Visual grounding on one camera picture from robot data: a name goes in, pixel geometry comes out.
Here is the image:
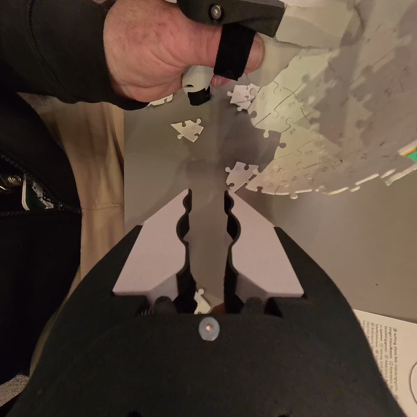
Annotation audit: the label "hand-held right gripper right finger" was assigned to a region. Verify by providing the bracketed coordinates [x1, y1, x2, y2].
[223, 190, 306, 314]

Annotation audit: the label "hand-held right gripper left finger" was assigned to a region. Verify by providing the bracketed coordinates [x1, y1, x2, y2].
[112, 188, 198, 314]

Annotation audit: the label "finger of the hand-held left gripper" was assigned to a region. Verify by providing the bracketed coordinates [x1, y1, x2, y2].
[275, 0, 363, 50]

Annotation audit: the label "single white puzzle piece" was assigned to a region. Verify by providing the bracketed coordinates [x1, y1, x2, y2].
[225, 162, 260, 192]

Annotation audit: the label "unfinished puzzle ball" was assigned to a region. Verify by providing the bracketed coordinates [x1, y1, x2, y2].
[243, 0, 417, 200]

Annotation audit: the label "scattered loose white puzzle pieces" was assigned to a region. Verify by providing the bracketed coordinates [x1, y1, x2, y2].
[148, 84, 261, 315]

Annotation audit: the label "white puzzle instruction sheet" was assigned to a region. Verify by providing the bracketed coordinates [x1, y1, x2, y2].
[353, 309, 417, 417]

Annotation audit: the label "person's left hand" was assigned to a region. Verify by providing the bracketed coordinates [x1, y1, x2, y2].
[104, 3, 266, 102]

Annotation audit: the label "person's beige trousers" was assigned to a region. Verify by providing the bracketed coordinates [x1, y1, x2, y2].
[20, 93, 126, 294]

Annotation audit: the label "person's black jacket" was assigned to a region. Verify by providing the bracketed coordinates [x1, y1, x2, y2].
[0, 94, 82, 385]

